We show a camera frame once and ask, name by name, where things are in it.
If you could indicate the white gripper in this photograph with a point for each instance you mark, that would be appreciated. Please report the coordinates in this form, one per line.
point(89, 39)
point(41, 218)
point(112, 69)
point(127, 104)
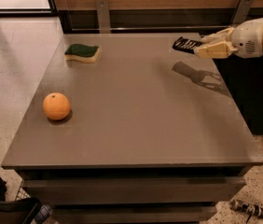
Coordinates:
point(248, 38)

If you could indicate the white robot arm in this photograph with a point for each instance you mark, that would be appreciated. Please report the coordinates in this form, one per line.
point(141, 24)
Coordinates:
point(244, 41)

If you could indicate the green and yellow sponge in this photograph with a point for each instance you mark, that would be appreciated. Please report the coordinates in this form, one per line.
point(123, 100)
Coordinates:
point(82, 53)

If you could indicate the grey upper drawer front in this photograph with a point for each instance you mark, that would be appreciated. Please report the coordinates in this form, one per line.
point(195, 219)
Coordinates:
point(134, 190)

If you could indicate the grey drawer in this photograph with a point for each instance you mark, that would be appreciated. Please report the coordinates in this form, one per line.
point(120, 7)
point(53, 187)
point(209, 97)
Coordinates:
point(135, 215)
point(134, 190)

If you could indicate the orange fruit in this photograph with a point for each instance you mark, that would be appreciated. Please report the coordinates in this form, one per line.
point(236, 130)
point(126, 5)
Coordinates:
point(56, 106)

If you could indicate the grey lower drawer front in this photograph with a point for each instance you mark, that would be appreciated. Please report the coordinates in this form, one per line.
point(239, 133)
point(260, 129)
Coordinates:
point(135, 215)

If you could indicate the blue object on floor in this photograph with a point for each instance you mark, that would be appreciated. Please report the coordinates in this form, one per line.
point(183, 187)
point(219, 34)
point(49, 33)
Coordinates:
point(43, 214)

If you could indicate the black chair part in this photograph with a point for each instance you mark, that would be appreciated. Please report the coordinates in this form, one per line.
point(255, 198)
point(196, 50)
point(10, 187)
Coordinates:
point(17, 212)

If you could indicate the right metal wall bracket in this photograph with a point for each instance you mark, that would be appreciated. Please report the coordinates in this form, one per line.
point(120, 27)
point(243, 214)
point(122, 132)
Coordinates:
point(241, 12)

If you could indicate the metal wall bracket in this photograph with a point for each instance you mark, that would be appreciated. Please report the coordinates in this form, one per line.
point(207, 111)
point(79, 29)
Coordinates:
point(103, 16)
point(241, 12)

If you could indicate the left metal wall bracket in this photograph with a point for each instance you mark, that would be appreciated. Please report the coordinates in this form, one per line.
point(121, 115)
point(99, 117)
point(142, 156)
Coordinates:
point(103, 16)

